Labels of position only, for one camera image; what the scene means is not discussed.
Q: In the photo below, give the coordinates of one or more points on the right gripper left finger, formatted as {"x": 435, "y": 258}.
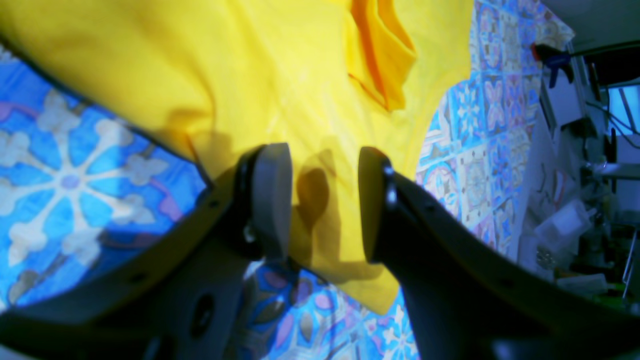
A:
{"x": 177, "y": 300}

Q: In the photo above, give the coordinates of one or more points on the patterned tile tablecloth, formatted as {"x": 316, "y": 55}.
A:
{"x": 81, "y": 193}

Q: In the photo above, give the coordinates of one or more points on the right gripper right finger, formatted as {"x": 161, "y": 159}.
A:
{"x": 463, "y": 300}

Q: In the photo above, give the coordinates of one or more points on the yellow T-shirt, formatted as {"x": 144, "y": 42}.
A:
{"x": 211, "y": 79}

